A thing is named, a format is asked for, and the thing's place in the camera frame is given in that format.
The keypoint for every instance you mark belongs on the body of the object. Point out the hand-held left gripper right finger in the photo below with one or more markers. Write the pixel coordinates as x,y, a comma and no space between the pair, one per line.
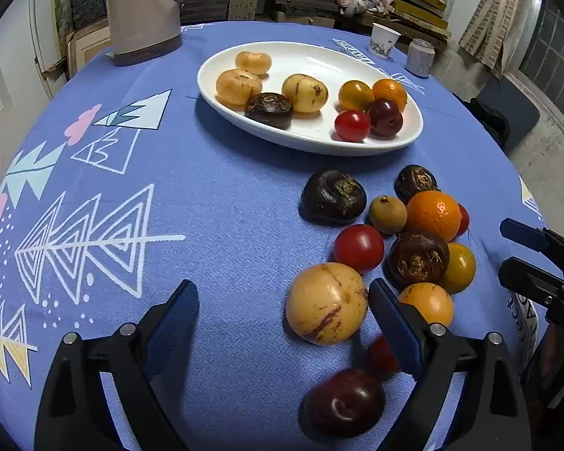
399,338

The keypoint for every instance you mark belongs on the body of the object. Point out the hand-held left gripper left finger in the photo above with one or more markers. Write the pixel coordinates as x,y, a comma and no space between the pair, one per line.
176,324

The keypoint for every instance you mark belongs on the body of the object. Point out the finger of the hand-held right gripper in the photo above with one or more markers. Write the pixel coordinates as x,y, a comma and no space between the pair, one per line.
521,235
526,275

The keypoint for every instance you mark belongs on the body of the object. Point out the red cherry tomato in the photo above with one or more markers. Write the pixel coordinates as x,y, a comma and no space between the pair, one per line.
380,354
358,247
352,125
465,220

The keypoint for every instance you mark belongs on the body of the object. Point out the yellow cherry tomato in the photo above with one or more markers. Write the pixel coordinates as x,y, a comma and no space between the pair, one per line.
356,95
430,303
461,268

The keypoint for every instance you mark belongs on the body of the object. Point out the yellow pepino melon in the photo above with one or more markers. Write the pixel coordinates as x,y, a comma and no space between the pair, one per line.
304,93
326,309
253,62
238,87

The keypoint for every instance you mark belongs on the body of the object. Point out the dark water chestnut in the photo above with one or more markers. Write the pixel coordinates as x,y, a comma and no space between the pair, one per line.
416,182
418,259
332,196
269,109

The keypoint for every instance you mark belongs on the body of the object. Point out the dark red plum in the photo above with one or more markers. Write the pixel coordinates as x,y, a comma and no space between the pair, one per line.
344,401
384,116

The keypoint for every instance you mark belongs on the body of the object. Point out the orange mandarin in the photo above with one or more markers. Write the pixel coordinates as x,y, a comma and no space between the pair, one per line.
433,214
391,91

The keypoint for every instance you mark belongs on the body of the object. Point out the small brown longan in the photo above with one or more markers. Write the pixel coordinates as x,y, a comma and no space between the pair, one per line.
387,214

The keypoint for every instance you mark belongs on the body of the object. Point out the white oval plate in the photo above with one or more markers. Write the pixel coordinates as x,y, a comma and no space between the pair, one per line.
301,58

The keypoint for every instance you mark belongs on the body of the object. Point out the person's right hand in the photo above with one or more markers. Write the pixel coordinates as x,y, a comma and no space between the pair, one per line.
552,352

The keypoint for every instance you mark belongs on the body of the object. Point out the blue printed tablecloth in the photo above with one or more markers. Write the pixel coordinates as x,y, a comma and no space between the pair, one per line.
216,221

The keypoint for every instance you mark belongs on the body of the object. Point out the black cloth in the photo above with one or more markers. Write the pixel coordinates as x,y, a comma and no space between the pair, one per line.
491,122

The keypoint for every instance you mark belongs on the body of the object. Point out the dark grey flat board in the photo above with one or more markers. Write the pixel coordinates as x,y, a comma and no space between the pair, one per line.
519,105

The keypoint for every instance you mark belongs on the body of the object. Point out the window with metal grille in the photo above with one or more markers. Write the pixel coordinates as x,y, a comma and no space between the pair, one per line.
554,51

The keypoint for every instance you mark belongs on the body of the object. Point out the silver drink can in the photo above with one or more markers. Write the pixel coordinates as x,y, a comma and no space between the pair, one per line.
420,58

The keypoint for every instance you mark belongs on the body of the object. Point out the beige checkered curtain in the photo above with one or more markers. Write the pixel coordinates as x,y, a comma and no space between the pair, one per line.
493,23

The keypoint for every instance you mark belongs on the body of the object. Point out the white paper cup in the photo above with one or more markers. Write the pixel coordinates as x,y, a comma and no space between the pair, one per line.
383,42

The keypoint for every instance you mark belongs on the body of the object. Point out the beige framed panel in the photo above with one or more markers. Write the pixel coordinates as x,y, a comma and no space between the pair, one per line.
87,49

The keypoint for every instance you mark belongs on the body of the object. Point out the shelf of stacked wooden boards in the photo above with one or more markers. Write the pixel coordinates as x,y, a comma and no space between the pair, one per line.
310,0

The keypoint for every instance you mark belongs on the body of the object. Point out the beige thermos flask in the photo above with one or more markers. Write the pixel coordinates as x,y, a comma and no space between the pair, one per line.
141,9

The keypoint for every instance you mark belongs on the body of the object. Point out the white wooden slat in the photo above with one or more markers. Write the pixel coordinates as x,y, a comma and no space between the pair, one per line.
47,33

